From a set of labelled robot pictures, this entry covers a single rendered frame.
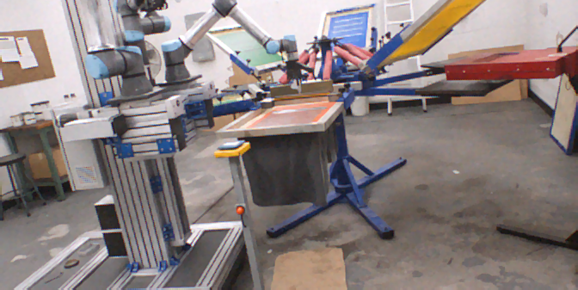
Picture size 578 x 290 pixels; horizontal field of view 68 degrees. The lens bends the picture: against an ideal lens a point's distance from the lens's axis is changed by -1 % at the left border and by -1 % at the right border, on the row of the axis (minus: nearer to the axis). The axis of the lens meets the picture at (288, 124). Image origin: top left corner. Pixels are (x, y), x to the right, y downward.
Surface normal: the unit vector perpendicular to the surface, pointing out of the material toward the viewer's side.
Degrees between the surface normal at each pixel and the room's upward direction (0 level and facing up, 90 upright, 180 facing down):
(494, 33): 90
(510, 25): 90
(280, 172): 93
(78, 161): 90
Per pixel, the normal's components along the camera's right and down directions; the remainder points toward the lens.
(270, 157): -0.24, 0.30
